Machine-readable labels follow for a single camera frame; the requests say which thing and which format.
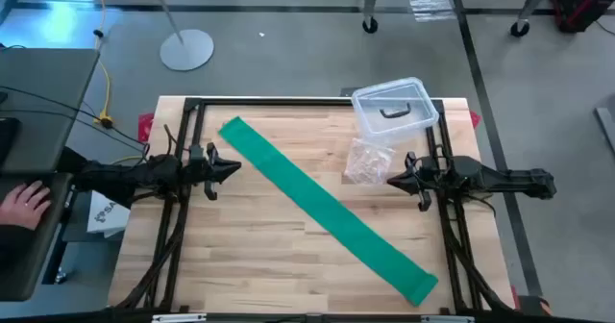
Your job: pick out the crumpled clear plastic bag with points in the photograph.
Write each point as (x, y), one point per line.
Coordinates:
(367, 162)

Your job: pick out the grey metal bar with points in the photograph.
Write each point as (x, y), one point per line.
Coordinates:
(606, 126)

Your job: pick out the red table corner pad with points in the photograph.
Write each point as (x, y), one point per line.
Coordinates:
(145, 126)
(475, 119)

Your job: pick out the light grey desk panel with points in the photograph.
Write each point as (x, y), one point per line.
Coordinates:
(48, 73)

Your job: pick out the red plastic crate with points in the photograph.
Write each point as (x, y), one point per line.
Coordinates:
(583, 1)

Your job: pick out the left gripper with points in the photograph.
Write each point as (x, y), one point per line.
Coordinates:
(209, 171)

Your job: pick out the person's forearm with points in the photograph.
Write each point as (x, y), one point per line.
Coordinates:
(12, 246)

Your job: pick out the grey cart leg with caster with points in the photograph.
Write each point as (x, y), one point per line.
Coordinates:
(520, 28)
(370, 25)

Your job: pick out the clear plastic sheet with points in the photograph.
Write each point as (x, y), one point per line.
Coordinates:
(430, 1)

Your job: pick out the black keyboard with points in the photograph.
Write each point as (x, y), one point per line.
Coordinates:
(7, 140)

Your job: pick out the white floor lamp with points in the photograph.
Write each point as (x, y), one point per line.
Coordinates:
(187, 49)

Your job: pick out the silver metal bracket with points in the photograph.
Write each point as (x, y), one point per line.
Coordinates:
(447, 319)
(178, 318)

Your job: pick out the green elastic bandage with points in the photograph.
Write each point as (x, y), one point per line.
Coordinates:
(327, 207)

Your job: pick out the person's hand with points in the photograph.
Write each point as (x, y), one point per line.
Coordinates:
(24, 205)

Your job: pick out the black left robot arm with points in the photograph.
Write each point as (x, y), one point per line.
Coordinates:
(120, 176)

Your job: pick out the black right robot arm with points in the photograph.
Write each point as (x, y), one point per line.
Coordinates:
(504, 179)

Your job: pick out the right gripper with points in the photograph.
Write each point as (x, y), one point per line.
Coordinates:
(417, 183)

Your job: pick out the clear plastic container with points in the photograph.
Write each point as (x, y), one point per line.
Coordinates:
(365, 116)

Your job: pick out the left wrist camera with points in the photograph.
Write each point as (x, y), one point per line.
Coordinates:
(197, 157)

